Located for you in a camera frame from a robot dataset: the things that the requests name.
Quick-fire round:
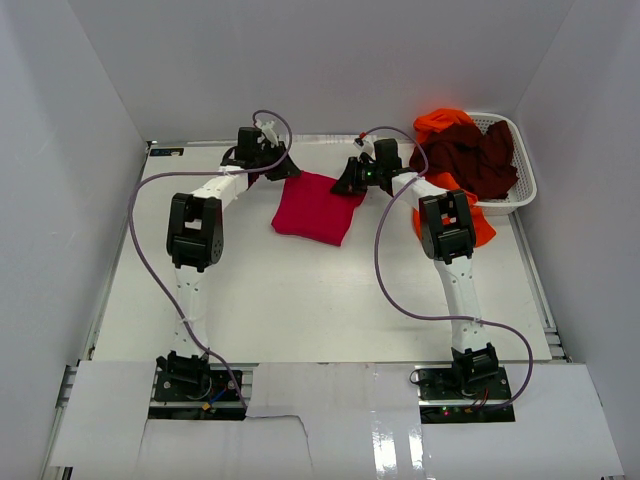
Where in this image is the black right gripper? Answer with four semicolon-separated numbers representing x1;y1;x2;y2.
331;157;384;195

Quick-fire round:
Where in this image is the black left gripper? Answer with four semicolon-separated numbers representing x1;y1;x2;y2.
255;141;302;181

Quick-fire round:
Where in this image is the magenta t shirt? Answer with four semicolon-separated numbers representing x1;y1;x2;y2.
271;172;365;247

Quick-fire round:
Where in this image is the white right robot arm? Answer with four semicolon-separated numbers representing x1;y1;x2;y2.
331;137;499;399

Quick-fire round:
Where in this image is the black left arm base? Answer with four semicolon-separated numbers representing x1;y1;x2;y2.
148;369;246;421

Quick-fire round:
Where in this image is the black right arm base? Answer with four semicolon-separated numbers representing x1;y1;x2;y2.
409;367;516;425

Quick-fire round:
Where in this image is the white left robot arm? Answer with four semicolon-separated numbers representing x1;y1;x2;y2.
166;120;301;359

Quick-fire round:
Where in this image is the orange t shirt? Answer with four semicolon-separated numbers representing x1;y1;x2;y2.
413;108;496;247

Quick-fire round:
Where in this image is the dark maroon t shirt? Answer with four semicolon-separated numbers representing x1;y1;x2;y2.
409;121;518;200

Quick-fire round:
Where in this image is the white plastic basket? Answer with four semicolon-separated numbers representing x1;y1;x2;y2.
469;112;539;216

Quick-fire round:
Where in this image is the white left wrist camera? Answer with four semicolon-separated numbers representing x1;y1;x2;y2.
253;119;279;147

